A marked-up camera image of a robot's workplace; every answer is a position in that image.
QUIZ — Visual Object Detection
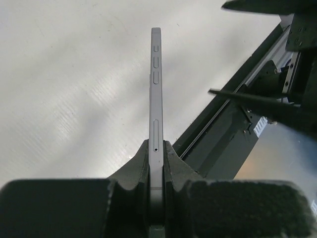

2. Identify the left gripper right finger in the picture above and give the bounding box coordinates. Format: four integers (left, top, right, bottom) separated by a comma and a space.
164, 141, 317, 238

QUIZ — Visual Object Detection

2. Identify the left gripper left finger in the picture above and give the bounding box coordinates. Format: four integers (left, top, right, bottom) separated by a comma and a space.
0, 141, 149, 238

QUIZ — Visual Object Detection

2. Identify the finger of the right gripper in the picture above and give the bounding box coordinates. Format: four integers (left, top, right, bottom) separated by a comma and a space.
208, 89, 317, 129
221, 0, 317, 15

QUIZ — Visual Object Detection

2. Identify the white-edged black phone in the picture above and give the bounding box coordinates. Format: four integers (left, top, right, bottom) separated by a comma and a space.
148, 27, 164, 226

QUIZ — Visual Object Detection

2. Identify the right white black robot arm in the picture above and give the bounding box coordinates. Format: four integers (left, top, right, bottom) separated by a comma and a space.
209, 0, 317, 136

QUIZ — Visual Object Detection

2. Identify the right white cable duct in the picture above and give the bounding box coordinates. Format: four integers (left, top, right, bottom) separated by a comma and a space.
254, 117, 267, 137

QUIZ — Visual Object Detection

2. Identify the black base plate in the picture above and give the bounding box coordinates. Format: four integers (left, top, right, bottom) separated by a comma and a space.
183, 15, 293, 179

